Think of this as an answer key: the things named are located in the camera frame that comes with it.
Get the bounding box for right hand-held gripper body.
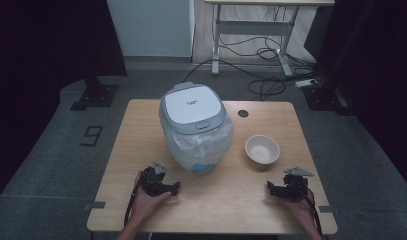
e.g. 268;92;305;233
274;166;315;202

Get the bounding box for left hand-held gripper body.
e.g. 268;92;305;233
139;161;174;197

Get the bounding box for person's left hand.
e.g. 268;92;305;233
130;171;172;223

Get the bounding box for person's right hand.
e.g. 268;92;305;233
281;189;317;229

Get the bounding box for white bowl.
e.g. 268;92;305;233
244;134;281;165

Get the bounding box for clear plastic bag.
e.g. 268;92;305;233
160;113;235;172

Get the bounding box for white rice cooker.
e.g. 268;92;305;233
158;81;235;175

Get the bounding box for black stand base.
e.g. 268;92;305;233
69;77;120;112
302;84;355;116

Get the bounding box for white power strip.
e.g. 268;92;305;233
294;78;319;89

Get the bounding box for dark curtain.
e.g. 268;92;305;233
304;0;407;184
0;0;128;208

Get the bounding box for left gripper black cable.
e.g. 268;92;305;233
123;173;145;228

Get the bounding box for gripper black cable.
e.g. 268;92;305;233
304;186;326;240
123;173;145;228

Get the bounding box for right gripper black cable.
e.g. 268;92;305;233
304;186;326;240

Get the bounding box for black floor cables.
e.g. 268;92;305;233
181;6;324;102

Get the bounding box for white metal-frame desk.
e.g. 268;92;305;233
204;0;336;78

